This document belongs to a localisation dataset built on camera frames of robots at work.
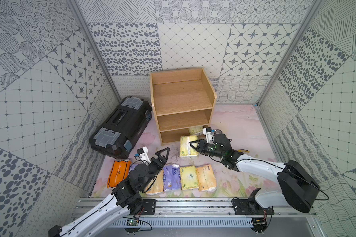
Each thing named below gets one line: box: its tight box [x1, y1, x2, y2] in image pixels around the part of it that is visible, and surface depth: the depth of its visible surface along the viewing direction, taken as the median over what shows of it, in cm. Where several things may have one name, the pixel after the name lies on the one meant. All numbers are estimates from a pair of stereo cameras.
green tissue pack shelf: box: [179, 165, 200, 191], surface depth 81 cm
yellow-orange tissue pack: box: [144, 168, 164, 196], surface depth 78 cm
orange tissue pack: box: [106, 160, 133, 189], surface depth 81 cm
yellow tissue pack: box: [195, 164, 217, 192], surface depth 81 cm
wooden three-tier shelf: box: [149, 67, 218, 145], surface depth 86 cm
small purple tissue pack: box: [163, 163, 182, 192], surface depth 81 cm
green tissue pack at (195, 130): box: [187, 125, 204, 135], surface depth 100 cm
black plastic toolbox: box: [89, 95, 153, 159], surface depth 87 cm
